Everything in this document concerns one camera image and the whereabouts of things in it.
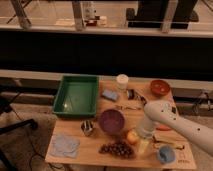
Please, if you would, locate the yellow red apple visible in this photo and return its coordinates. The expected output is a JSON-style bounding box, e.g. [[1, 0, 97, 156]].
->
[[126, 130, 139, 145]]

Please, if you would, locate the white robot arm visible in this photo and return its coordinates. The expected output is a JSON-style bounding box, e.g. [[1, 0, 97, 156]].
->
[[135, 100, 213, 157]]

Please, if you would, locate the purple bowl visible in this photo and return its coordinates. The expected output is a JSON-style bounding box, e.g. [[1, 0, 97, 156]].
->
[[98, 109, 125, 135]]

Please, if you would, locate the orange red bowl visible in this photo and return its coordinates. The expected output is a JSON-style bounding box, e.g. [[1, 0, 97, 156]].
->
[[150, 79, 171, 97]]

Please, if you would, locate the bunch of dark grapes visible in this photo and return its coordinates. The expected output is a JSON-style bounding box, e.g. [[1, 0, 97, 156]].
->
[[99, 140, 135, 159]]

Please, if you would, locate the orange carrot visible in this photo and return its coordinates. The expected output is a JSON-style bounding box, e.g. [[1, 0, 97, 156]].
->
[[156, 125, 172, 131]]

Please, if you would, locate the blue round object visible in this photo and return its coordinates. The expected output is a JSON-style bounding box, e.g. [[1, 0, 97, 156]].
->
[[157, 146, 176, 164]]

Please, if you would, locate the small metal utensil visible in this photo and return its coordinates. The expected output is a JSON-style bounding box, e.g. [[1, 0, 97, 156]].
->
[[115, 105, 141, 110]]

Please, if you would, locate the small metal can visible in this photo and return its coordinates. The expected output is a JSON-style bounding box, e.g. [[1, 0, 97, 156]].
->
[[126, 89, 135, 100]]

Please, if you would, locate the blue sponge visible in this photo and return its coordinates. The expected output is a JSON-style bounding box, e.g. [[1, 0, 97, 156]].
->
[[102, 89, 118, 101]]

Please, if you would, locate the white cup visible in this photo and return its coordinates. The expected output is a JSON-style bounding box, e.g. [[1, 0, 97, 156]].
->
[[116, 74, 129, 90]]

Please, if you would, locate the light blue cloth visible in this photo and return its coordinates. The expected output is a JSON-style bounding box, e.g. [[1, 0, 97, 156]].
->
[[50, 134, 80, 158]]

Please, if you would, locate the green plastic tray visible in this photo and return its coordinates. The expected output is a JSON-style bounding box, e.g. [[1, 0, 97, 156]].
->
[[53, 76, 99, 118]]

